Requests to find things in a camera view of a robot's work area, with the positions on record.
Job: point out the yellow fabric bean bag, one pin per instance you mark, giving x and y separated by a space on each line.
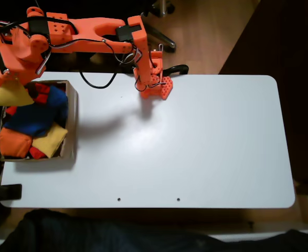
50 139
6 95

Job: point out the red fabric bean bag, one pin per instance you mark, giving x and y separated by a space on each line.
37 153
42 90

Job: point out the blue fabric bean bag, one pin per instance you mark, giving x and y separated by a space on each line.
38 115

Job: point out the orange fabric bean bag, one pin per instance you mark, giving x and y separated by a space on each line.
13 143

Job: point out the brown cardboard box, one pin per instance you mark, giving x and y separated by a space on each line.
71 123

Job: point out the black table clamp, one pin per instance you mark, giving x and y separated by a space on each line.
10 192

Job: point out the office chair base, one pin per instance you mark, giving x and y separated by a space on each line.
161 39

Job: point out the orange camera mount with camera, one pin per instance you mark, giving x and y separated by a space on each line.
35 11

